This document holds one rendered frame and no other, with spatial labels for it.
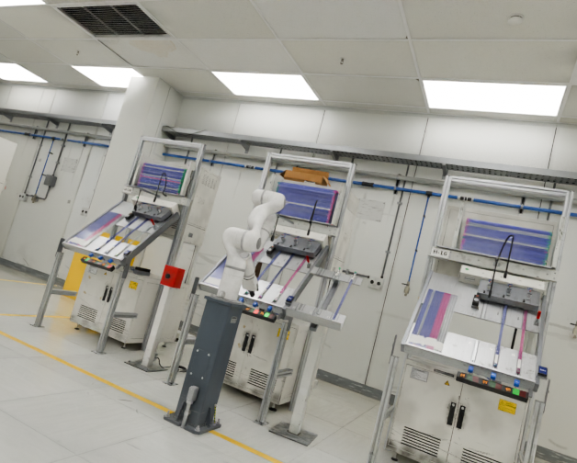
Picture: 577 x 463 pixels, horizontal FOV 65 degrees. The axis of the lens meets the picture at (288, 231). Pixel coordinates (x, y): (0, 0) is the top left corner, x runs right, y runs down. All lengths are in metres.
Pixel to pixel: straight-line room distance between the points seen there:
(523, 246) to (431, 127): 2.28
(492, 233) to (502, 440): 1.23
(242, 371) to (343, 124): 3.11
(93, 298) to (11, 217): 4.28
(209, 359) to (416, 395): 1.29
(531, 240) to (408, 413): 1.32
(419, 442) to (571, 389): 1.96
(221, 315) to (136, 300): 1.57
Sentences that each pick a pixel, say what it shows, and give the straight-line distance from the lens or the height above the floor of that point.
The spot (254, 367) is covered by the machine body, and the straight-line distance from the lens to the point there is 3.37.
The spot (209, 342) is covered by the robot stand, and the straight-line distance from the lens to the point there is 2.59.
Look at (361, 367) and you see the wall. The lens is 4.79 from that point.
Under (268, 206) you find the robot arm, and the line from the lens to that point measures 2.78.
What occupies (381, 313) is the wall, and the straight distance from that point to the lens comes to 4.74.
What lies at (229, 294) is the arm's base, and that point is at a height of 0.74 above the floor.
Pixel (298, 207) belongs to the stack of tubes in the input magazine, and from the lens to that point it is 3.50.
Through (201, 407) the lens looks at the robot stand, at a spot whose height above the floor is 0.12.
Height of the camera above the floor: 0.90
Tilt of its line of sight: 6 degrees up
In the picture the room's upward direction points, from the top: 15 degrees clockwise
